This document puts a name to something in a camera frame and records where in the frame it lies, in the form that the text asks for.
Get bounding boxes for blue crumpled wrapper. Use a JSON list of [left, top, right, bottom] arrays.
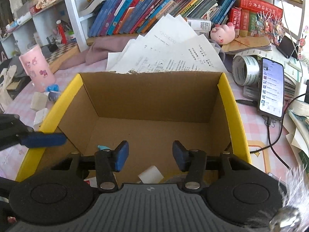
[[46, 84, 59, 92]]

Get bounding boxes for small white plug adapter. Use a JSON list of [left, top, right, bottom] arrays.
[[138, 165, 164, 184]]

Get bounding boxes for white red small box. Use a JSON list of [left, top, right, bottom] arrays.
[[84, 177, 97, 188]]

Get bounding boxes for white bookshelf unit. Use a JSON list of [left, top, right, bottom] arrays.
[[0, 0, 305, 59]]

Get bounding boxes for row of leaning books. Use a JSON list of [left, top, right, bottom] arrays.
[[87, 0, 235, 37]]

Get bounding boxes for cream white garment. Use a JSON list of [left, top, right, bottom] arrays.
[[0, 65, 17, 112]]

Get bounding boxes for smartphone with lit screen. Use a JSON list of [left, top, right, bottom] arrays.
[[258, 58, 284, 120]]

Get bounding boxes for black charging cable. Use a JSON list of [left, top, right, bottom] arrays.
[[235, 93, 309, 171]]

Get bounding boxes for pink pig plush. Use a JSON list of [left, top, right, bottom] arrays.
[[210, 23, 235, 45]]

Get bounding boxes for yellow cardboard box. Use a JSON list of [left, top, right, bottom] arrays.
[[16, 72, 251, 183]]

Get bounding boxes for stack of white papers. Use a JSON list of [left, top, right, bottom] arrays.
[[106, 15, 227, 74]]

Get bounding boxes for white eraser block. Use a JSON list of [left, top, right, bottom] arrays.
[[30, 92, 48, 112]]

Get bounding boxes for large white charger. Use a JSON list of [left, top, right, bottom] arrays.
[[34, 108, 49, 129]]

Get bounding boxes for printed clear tape roll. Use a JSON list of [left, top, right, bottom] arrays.
[[232, 55, 260, 86]]

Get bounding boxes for pink checkered tablecloth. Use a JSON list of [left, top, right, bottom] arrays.
[[1, 60, 298, 181]]

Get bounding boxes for pink cloth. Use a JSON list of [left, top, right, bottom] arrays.
[[59, 34, 138, 70]]

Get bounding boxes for red thick dictionary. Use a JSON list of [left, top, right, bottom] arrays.
[[235, 0, 283, 19]]

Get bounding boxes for pink cylinder holder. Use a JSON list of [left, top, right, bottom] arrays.
[[19, 44, 55, 92]]

